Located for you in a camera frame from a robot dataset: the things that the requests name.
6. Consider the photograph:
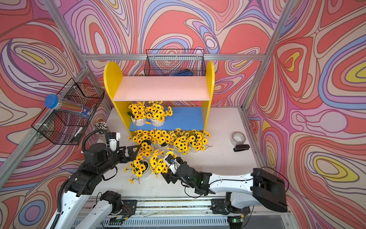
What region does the blue capped pencil tube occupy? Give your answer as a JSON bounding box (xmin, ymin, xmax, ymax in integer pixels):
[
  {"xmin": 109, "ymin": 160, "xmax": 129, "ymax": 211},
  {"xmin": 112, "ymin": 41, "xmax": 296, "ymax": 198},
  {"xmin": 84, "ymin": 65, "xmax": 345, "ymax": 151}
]
[{"xmin": 44, "ymin": 94, "xmax": 92, "ymax": 119}]

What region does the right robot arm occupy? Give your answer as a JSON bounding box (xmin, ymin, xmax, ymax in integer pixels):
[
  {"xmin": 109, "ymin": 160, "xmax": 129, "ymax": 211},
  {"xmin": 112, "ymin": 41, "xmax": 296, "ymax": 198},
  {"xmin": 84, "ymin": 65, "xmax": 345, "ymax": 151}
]
[{"xmin": 163, "ymin": 158, "xmax": 288, "ymax": 213}]

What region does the black wire basket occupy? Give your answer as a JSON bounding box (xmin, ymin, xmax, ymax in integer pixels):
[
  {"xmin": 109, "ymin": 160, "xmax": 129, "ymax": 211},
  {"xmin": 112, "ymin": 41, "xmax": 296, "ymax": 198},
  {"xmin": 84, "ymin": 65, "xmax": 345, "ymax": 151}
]
[
  {"xmin": 31, "ymin": 79, "xmax": 104, "ymax": 145},
  {"xmin": 144, "ymin": 48, "xmax": 206, "ymax": 76}
]

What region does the aluminium frame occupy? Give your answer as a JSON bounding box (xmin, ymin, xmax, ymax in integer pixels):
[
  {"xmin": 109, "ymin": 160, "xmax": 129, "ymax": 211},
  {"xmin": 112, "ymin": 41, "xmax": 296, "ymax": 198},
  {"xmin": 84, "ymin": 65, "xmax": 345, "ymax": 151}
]
[{"xmin": 0, "ymin": 0, "xmax": 298, "ymax": 198}]

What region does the small black device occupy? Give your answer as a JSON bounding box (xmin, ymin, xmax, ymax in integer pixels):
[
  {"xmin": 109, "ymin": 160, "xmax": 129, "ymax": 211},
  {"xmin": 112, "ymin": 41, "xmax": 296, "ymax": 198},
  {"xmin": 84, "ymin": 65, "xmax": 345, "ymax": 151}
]
[{"xmin": 233, "ymin": 144, "xmax": 250, "ymax": 152}]

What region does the black wire basket rear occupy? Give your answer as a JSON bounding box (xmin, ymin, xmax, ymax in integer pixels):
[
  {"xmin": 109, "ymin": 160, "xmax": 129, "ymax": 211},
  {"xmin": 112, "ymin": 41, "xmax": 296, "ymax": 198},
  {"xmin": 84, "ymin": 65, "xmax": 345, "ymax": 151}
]
[{"xmin": 144, "ymin": 48, "xmax": 206, "ymax": 76}]

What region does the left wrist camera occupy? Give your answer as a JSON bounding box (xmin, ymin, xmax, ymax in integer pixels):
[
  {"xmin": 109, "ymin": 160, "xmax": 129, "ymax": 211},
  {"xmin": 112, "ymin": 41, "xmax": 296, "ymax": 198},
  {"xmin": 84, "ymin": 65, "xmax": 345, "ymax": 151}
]
[{"xmin": 105, "ymin": 132, "xmax": 121, "ymax": 153}]

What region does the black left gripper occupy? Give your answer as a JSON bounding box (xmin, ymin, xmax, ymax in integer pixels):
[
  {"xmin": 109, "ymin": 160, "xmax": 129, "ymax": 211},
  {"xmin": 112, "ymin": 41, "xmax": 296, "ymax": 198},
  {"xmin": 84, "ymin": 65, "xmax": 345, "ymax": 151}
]
[{"xmin": 97, "ymin": 144, "xmax": 140, "ymax": 177}]

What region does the black wire basket left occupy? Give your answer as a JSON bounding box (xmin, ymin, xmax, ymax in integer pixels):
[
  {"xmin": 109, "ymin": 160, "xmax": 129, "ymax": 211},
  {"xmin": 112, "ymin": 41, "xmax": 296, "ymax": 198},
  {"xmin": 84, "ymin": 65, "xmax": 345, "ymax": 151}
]
[{"xmin": 31, "ymin": 79, "xmax": 104, "ymax": 145}]

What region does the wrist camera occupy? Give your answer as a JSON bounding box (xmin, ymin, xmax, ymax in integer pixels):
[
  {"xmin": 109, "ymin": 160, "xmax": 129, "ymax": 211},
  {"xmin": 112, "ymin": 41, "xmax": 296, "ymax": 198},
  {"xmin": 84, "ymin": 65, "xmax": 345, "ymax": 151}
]
[
  {"xmin": 105, "ymin": 132, "xmax": 121, "ymax": 153},
  {"xmin": 164, "ymin": 155, "xmax": 181, "ymax": 175}
]

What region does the yellow wooden shelf unit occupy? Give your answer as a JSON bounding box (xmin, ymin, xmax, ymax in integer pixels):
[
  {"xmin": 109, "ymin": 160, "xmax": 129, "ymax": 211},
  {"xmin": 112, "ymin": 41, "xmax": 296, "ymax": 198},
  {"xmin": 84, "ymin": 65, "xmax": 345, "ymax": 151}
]
[{"xmin": 104, "ymin": 61, "xmax": 215, "ymax": 136}]

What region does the black marker in basket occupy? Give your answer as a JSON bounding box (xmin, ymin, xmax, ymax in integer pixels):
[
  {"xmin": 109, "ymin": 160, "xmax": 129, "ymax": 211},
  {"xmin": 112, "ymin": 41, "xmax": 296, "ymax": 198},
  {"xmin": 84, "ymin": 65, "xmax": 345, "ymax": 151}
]
[{"xmin": 70, "ymin": 127, "xmax": 83, "ymax": 143}]

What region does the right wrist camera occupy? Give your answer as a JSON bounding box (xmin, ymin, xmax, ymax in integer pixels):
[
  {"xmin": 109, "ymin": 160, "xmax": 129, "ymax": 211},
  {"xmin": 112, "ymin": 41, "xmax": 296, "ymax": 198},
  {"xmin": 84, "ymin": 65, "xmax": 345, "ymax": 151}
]
[{"xmin": 164, "ymin": 155, "xmax": 181, "ymax": 175}]

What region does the blue object in rear basket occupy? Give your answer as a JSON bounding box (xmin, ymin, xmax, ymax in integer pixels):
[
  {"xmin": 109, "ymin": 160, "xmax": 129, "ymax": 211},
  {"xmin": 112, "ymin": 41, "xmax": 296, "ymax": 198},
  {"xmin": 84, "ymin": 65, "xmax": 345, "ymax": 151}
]
[{"xmin": 170, "ymin": 69, "xmax": 193, "ymax": 76}]

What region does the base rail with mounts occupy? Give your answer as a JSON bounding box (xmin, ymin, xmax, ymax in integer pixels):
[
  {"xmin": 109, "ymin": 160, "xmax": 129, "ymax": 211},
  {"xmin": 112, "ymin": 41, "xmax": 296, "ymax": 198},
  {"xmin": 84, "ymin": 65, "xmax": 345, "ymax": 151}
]
[{"xmin": 57, "ymin": 183, "xmax": 295, "ymax": 229}]

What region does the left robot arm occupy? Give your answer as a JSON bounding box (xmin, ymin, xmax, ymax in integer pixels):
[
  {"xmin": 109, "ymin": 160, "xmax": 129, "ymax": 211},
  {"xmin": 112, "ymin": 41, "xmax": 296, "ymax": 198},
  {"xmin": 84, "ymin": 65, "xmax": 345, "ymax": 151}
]
[{"xmin": 47, "ymin": 129, "xmax": 140, "ymax": 229}]

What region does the clear packing tape roll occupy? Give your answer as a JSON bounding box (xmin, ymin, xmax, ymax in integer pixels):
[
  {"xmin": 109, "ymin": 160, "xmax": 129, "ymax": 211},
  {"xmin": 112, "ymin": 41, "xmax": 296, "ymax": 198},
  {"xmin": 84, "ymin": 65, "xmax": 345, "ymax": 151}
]
[{"xmin": 230, "ymin": 131, "xmax": 246, "ymax": 146}]

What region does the clear cup of pencils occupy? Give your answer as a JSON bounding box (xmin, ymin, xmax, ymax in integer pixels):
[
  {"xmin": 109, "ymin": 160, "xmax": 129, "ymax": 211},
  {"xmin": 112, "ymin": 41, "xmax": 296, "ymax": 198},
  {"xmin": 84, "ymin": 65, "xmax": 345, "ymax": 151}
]
[{"xmin": 93, "ymin": 121, "xmax": 109, "ymax": 136}]

